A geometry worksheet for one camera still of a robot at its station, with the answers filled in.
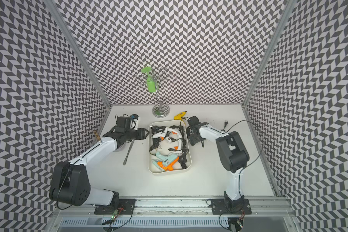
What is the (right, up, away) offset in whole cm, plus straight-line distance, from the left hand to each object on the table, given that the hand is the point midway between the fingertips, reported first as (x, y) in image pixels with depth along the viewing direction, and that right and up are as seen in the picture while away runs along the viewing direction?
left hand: (145, 133), depth 88 cm
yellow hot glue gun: (+20, +10, +20) cm, 30 cm away
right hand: (+36, -5, +9) cm, 37 cm away
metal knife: (-12, -13, +3) cm, 18 cm away
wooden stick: (-42, -3, +19) cm, 46 cm away
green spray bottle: (+1, +32, +10) cm, 34 cm away
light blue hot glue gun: (+7, -17, -2) cm, 19 cm away
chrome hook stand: (+5, +16, +28) cm, 32 cm away
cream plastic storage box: (+14, -9, +5) cm, 18 cm away
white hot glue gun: (+19, -19, -2) cm, 28 cm away
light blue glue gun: (+14, -14, -6) cm, 21 cm away
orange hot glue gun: (+15, -19, -5) cm, 25 cm away
